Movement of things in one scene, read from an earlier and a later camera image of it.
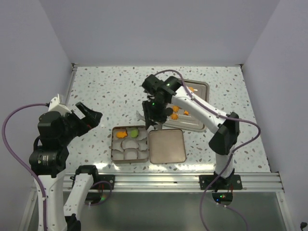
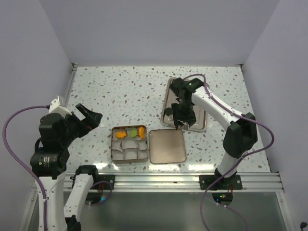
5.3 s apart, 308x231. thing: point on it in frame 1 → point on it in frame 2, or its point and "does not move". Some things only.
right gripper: [149, 115] → [190, 118]
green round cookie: [134, 133] does not move
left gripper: [92, 118] does not move
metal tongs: [157, 125] → [186, 126]
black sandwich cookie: [169, 111] does not move
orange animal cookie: [121, 134] does not move
